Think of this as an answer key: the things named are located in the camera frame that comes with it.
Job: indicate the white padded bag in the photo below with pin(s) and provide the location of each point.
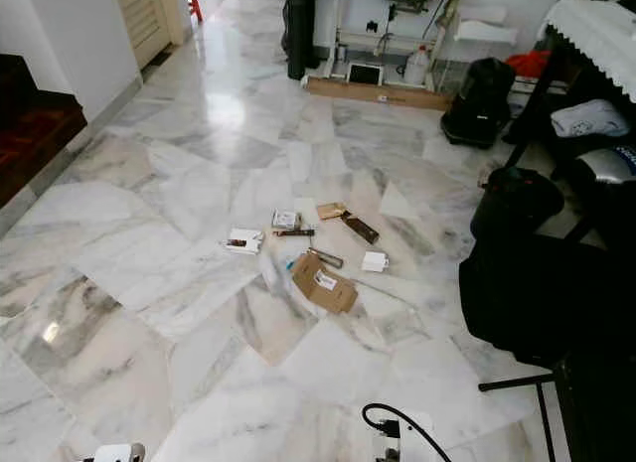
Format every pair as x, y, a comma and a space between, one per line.
589, 119

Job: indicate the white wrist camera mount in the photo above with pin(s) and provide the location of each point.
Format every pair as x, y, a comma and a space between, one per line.
119, 453
407, 442

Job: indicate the white plastic jug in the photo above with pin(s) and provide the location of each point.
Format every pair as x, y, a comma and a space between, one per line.
416, 67

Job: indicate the small blue scrap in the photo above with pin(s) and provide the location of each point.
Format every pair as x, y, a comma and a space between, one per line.
287, 267

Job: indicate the white plastic shelf tray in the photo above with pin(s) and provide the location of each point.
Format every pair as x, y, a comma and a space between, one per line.
484, 31

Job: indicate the grey metallic casing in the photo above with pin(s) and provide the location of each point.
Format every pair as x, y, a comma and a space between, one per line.
604, 169

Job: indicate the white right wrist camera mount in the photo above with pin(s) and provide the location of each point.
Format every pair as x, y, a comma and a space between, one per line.
407, 442

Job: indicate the red plastic bag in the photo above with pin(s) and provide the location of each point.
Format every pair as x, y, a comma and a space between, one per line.
529, 63

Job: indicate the white printed card packet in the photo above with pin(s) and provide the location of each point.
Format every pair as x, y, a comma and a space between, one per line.
244, 240

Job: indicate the tall black bag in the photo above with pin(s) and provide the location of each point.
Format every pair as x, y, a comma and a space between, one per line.
299, 30

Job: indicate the black metal stand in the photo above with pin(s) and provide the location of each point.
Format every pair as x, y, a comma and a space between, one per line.
596, 412

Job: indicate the dark wooden step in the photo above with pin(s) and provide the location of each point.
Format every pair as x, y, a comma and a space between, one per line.
40, 134

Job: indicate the small printed white box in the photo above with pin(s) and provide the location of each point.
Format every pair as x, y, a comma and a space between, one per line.
285, 221

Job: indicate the thin brown stick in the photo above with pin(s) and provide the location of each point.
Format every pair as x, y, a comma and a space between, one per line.
294, 232

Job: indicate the dark brown bar box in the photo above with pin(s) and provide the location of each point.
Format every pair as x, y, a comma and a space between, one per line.
361, 228

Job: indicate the long brown cardboard box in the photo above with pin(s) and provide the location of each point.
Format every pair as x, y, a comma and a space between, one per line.
378, 92

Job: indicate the white metal rack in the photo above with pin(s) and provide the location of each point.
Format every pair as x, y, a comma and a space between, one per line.
378, 43

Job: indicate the white framed tablet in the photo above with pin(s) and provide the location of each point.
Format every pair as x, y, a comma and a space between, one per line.
364, 74

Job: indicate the louvered wooden door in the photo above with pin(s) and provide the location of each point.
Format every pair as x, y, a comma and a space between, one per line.
144, 15

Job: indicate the small tan box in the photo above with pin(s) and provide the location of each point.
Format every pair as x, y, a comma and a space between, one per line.
331, 211

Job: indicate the black vacuum cleaner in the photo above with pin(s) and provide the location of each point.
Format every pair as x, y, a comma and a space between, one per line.
479, 102

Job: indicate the black backpack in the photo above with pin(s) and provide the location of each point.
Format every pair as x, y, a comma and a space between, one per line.
547, 298

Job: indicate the black wooden table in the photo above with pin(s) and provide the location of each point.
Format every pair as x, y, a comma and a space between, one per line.
538, 99

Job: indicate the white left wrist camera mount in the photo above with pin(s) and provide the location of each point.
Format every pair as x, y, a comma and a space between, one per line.
119, 453

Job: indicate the white lace tablecloth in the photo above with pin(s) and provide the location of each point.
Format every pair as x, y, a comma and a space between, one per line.
596, 30

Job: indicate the grey brown tube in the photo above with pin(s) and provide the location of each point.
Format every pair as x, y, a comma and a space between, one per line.
325, 257

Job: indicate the red chair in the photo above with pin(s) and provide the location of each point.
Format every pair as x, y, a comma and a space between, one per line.
194, 0

